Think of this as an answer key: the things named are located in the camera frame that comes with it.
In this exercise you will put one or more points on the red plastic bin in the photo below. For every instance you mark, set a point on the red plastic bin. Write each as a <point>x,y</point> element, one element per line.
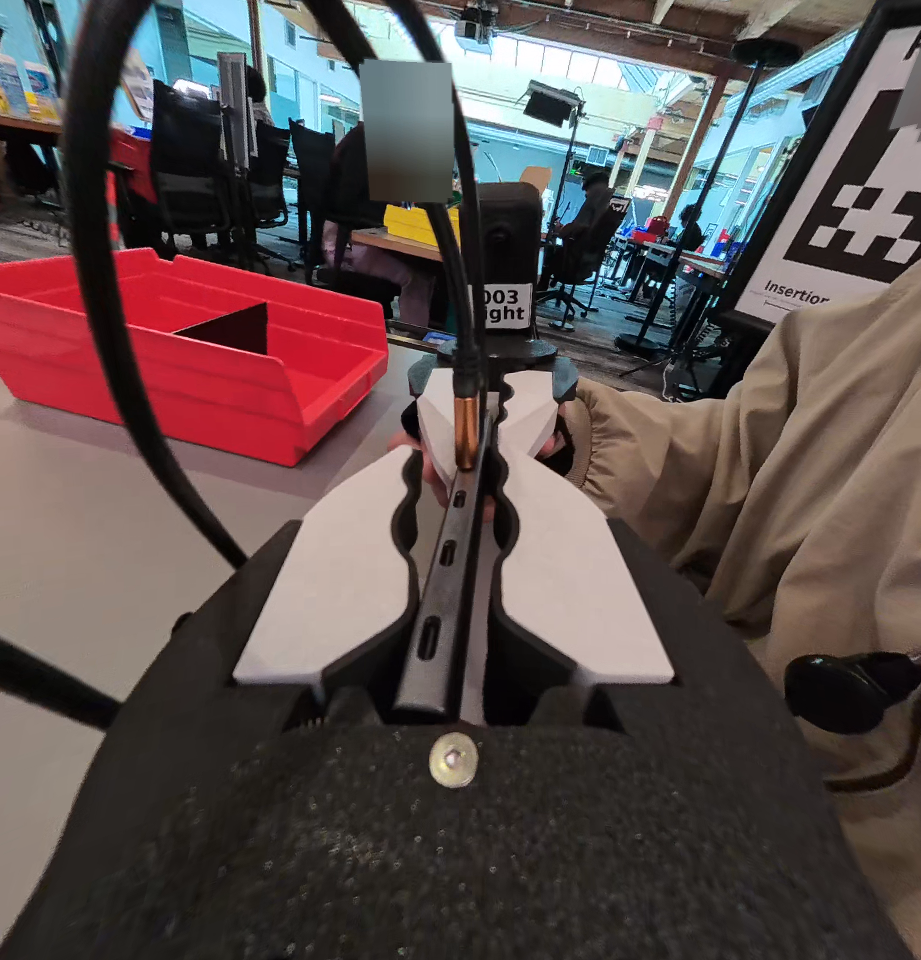
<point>228,397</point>

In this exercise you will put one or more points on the grey desk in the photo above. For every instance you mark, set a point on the grey desk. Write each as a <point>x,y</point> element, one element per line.
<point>70,540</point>

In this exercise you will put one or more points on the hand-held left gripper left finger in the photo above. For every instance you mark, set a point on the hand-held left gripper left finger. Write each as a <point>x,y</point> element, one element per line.
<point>333,585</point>

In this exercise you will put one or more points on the person's right hand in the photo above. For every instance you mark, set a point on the person's right hand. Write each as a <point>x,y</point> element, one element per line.
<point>439,491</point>

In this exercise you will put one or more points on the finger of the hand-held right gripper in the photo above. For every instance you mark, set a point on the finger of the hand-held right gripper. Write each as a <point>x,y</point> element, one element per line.
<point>532,416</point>
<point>436,420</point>

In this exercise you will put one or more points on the white blue wipes container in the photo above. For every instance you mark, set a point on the white blue wipes container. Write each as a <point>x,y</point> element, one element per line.
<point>7,82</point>
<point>42,90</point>

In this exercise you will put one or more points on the wooden table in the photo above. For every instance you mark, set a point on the wooden table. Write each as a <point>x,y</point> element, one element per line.
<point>385,253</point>

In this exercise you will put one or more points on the yellow plastic bin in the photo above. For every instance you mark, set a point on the yellow plastic bin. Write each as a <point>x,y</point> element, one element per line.
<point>408,223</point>

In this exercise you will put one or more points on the black white tag sign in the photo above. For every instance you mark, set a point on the black white tag sign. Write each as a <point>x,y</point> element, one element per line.
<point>850,225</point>

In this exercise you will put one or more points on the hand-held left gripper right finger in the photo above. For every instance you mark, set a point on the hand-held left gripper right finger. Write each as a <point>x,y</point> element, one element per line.
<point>580,592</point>

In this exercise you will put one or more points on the studio light on stand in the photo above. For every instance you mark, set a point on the studio light on stand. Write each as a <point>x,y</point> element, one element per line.
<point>547,105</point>

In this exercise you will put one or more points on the black light stand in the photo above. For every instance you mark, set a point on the black light stand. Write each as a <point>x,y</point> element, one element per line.
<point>766,52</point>

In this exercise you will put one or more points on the black bin divider panel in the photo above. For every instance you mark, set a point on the black bin divider panel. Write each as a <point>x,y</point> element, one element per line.
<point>235,330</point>

